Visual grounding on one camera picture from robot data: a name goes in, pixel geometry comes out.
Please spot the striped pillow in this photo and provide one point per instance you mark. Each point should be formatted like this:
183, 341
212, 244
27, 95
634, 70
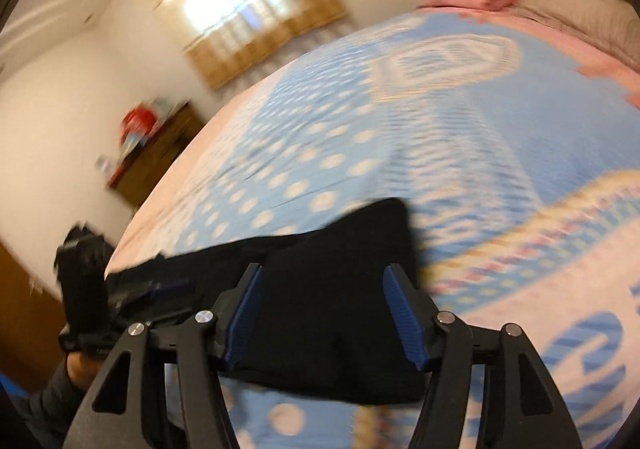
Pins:
585, 19

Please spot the blue dotted printed bed sheet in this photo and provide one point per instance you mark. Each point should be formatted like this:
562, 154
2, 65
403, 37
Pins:
400, 154

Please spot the black pants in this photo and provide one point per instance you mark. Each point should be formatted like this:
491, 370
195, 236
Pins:
325, 304

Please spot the red gift bag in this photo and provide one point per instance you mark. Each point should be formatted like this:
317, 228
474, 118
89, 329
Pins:
136, 121

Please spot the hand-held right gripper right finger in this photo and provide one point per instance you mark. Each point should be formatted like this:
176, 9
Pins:
405, 314

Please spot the small yellow window curtain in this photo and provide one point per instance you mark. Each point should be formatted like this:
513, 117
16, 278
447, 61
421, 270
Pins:
240, 4

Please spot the person's left forearm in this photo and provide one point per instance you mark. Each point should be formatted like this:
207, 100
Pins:
50, 414

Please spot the brown wooden desk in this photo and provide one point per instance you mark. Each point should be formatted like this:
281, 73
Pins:
155, 159

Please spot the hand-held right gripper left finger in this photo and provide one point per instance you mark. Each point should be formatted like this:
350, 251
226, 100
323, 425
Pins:
245, 314

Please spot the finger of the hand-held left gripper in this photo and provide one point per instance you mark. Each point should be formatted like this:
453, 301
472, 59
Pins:
170, 294

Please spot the person's left hand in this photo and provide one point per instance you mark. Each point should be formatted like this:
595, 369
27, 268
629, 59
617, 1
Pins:
82, 370

